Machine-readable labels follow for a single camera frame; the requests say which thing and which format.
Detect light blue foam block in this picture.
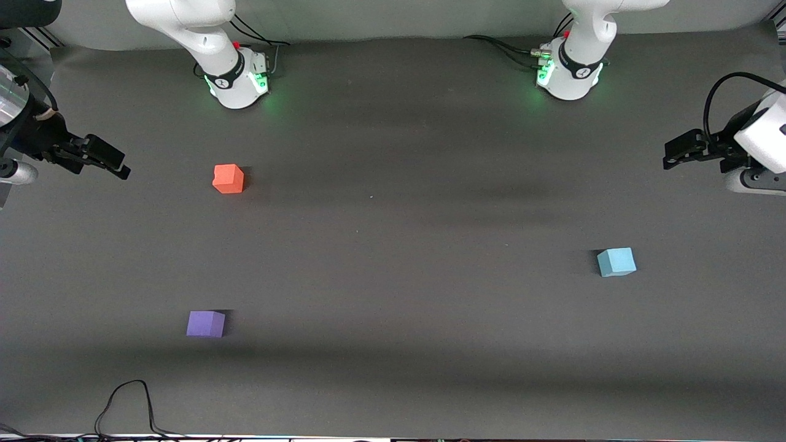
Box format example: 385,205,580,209
597,247,637,277

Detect orange foam block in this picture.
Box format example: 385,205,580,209
212,164,245,195

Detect purple foam block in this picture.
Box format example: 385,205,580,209
186,311,226,338

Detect dark grey table mat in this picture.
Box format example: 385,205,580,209
0,25,786,438

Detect black right arm base cables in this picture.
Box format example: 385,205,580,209
230,14,290,77

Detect black arm base cables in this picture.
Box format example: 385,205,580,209
464,12,575,68
230,14,290,77

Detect black left arm base cables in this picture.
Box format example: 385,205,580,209
464,12,575,68

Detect thin black looped cable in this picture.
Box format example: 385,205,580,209
95,379,185,438

